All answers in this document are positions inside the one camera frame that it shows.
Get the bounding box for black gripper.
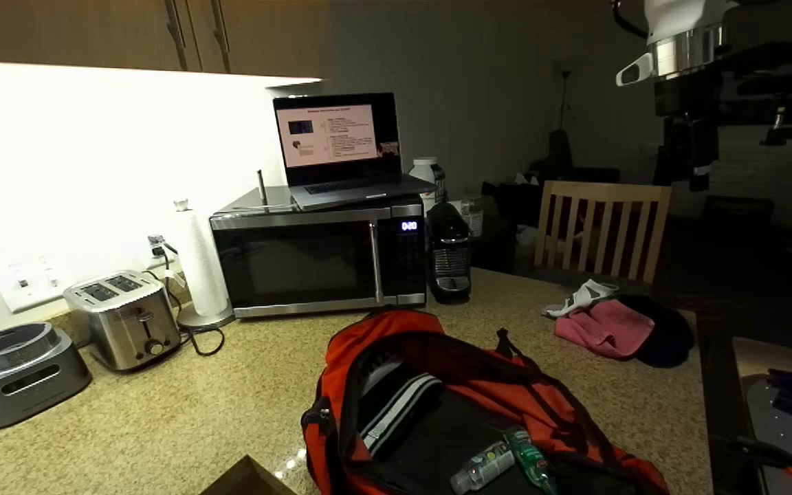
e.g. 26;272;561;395
654;74;721;192

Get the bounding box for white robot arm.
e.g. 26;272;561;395
610;0;726;192

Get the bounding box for green packet in bag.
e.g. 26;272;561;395
506;430;559;495

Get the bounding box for wooden chair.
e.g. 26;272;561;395
534;180;671;283

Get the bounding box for white sock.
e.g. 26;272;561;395
544;279;616;320

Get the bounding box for pink cloth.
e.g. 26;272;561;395
556;300;654;360

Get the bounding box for tray with tools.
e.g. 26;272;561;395
731;338;792;495

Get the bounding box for open laptop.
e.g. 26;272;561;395
273;92;433;209

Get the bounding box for red black backpack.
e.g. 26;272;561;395
303;311;668;495

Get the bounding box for stainless steel microwave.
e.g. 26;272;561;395
209;195;426;320

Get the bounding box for wooden upper cabinets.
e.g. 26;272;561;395
0;0;334;78

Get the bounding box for white paper towel roll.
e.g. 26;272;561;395
174;198;231;330

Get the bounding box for brown box corner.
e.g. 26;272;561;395
202;456;294;495

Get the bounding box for silver toaster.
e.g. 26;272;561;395
64;272;181;373

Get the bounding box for grey round appliance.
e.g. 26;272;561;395
0;322;90;430

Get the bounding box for black toaster cable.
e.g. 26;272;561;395
166;272;231;360

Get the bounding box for white wall outlet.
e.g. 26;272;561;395
0;256;71;311

